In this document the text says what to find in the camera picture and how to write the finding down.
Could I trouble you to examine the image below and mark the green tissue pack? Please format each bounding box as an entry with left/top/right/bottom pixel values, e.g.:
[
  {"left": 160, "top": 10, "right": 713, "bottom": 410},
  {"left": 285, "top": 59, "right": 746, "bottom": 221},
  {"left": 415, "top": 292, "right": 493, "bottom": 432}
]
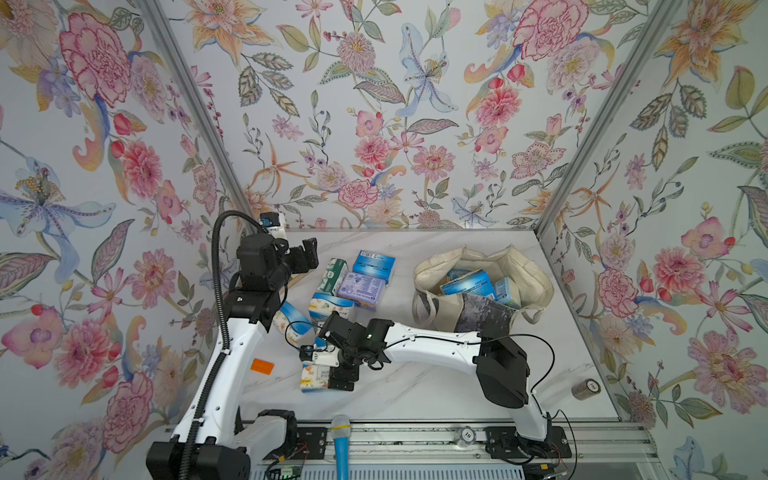
[{"left": 316, "top": 258, "right": 348, "bottom": 296}]

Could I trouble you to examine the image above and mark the beige canvas tote bag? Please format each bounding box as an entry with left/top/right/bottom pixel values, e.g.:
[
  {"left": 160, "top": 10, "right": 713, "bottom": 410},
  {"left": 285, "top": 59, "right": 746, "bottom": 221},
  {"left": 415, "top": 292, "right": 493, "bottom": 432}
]
[{"left": 412, "top": 245, "right": 555, "bottom": 333}]

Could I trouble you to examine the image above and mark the blue tissue pack front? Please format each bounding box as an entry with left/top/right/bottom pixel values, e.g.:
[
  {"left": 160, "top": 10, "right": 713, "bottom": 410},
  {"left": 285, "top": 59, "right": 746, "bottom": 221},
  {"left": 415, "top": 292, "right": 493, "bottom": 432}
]
[{"left": 440, "top": 269, "right": 495, "bottom": 299}]

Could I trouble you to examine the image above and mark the white blue tissue cube pack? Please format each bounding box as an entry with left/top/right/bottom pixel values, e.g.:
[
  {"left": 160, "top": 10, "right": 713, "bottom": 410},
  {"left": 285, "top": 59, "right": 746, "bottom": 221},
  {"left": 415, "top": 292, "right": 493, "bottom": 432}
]
[{"left": 494, "top": 277, "right": 522, "bottom": 310}]

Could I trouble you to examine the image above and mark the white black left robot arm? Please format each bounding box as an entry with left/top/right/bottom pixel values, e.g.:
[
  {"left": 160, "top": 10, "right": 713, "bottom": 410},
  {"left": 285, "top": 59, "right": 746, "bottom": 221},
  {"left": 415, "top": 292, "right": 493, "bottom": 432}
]
[{"left": 146, "top": 233, "right": 318, "bottom": 479}]

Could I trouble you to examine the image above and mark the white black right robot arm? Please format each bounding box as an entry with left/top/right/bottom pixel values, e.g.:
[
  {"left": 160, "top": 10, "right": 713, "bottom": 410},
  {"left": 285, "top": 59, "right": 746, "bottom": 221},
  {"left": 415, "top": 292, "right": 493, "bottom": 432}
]
[{"left": 318, "top": 312, "right": 551, "bottom": 443}]

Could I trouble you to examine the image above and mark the blue white tissue pack left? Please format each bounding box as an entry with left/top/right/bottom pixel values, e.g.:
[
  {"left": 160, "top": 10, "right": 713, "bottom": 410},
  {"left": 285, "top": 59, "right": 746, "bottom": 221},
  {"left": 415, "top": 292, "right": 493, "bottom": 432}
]
[{"left": 308, "top": 292, "right": 356, "bottom": 322}]

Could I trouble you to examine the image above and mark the purple tissue pack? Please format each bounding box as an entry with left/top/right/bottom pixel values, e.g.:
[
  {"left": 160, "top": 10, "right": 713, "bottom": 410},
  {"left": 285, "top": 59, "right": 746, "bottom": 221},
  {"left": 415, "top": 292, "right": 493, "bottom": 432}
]
[{"left": 337, "top": 272, "right": 387, "bottom": 311}]

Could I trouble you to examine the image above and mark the orange white tissue pack middle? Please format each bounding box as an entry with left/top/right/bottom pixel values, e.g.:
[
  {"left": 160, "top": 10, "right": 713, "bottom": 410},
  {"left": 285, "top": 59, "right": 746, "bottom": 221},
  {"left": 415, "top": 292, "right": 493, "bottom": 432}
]
[{"left": 272, "top": 302, "right": 314, "bottom": 347}]

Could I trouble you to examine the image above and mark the blue microphone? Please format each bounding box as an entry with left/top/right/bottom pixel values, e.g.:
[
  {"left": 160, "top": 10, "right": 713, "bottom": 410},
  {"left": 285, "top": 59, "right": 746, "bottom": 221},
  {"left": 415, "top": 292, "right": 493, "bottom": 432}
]
[{"left": 329, "top": 415, "right": 351, "bottom": 480}]

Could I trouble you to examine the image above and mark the orange tag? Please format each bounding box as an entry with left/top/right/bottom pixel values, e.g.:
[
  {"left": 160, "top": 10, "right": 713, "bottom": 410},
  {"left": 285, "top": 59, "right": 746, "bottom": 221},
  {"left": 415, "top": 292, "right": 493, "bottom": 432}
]
[{"left": 250, "top": 358, "right": 275, "bottom": 376}]

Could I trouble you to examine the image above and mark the silver round knob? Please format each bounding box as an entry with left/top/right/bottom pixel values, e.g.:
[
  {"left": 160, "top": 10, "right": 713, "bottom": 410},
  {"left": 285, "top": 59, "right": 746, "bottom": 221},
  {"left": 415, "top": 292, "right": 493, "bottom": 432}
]
[{"left": 455, "top": 426, "right": 477, "bottom": 449}]

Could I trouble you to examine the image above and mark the brown cylinder roll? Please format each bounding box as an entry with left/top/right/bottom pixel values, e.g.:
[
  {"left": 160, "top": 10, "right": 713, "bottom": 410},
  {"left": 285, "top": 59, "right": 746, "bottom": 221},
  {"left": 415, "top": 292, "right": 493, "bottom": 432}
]
[{"left": 571, "top": 379, "right": 602, "bottom": 401}]

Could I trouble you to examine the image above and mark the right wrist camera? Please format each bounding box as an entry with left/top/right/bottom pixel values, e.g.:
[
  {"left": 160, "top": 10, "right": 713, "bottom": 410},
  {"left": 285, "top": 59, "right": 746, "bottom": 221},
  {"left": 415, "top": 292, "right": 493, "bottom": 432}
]
[{"left": 299, "top": 345, "right": 340, "bottom": 368}]

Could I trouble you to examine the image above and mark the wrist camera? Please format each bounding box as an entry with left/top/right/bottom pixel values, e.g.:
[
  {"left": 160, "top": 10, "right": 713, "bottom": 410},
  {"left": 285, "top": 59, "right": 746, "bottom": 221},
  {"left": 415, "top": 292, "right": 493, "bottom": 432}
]
[
  {"left": 259, "top": 212, "right": 287, "bottom": 240},
  {"left": 299, "top": 345, "right": 340, "bottom": 368}
]

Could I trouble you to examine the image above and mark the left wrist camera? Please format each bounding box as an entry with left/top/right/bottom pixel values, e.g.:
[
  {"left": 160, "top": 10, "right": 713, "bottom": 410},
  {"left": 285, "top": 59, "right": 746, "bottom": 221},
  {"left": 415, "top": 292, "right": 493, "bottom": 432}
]
[{"left": 259, "top": 212, "right": 287, "bottom": 240}]

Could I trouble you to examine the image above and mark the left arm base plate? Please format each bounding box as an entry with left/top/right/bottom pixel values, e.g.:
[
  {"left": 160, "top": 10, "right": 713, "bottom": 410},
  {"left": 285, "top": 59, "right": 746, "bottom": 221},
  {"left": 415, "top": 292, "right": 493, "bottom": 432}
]
[{"left": 261, "top": 427, "right": 329, "bottom": 462}]

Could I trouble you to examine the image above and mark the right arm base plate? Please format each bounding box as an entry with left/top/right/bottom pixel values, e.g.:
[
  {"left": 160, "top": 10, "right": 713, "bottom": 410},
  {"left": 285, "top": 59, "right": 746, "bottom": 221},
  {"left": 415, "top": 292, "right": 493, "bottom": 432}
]
[{"left": 485, "top": 426, "right": 573, "bottom": 462}]

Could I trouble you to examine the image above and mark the aluminium front rail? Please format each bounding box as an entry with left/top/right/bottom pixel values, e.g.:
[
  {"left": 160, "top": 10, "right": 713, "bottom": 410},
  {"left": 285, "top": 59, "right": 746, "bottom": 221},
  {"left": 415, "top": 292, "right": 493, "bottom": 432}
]
[{"left": 284, "top": 416, "right": 660, "bottom": 468}]

